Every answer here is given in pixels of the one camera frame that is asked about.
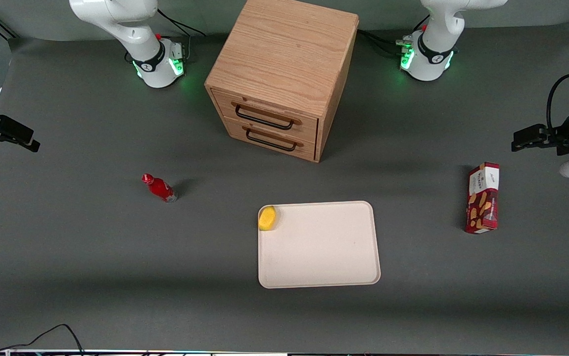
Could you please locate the red cookie box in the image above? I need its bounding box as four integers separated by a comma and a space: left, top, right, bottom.
465, 162, 500, 234

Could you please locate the beige rectangular tray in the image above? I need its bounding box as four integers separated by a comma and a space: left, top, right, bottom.
257, 200, 381, 289

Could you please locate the red plastic bottle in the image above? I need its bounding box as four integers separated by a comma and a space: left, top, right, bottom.
142, 174, 178, 203

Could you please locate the wooden two-drawer cabinet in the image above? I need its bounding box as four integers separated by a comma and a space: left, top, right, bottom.
204, 0, 360, 163

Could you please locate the yellow lemon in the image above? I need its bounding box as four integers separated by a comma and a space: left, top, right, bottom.
258, 206, 278, 231

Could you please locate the black left arm base cable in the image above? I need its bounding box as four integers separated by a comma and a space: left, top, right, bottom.
357, 15, 430, 58

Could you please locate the black arm base cable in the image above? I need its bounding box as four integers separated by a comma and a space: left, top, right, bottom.
157, 8, 207, 62
357, 15, 430, 58

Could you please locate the black right arm base cable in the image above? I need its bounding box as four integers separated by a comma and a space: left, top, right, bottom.
157, 8, 207, 62

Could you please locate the black cable at table edge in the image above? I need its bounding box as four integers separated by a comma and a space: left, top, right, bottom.
0, 324, 85, 356

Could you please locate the long black drawer handle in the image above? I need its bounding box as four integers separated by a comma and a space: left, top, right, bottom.
235, 102, 295, 131

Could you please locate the wooden drawer with long handle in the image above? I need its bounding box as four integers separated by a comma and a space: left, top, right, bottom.
211, 89, 319, 142

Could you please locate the short black drawer handle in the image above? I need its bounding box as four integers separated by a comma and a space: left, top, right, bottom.
245, 127, 298, 152

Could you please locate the wooden drawer with short handle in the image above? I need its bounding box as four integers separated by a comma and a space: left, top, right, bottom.
222, 117, 317, 162

